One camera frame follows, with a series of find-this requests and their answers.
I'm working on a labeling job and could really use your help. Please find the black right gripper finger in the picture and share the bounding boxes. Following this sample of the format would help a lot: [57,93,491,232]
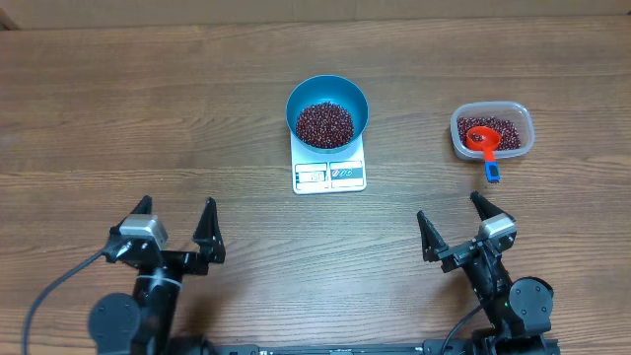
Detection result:
[417,211,449,262]
[469,190,516,222]

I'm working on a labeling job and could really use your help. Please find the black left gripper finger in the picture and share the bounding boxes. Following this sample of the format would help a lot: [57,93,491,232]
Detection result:
[192,197,226,263]
[109,195,153,235]

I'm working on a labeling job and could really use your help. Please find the red measuring scoop blue handle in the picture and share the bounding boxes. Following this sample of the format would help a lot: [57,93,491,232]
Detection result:
[465,126,502,183]

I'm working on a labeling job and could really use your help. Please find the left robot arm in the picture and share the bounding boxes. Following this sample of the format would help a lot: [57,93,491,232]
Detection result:
[88,195,226,355]

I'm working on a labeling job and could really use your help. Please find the clear plastic food container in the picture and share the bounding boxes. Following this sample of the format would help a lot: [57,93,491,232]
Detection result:
[450,101,535,161]

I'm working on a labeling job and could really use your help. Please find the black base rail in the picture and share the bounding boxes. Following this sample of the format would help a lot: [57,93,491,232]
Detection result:
[167,337,561,355]

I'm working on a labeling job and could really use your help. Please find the white digital kitchen scale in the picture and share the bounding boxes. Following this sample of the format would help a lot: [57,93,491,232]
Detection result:
[291,135,367,195]

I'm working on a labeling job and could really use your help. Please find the red beans in bowl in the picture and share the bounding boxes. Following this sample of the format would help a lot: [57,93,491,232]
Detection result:
[296,102,355,149]

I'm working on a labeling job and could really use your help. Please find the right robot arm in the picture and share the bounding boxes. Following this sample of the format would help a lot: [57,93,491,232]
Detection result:
[417,191,560,355]

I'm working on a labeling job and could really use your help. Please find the blue plastic bowl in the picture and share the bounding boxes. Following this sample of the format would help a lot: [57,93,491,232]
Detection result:
[285,74,370,153]

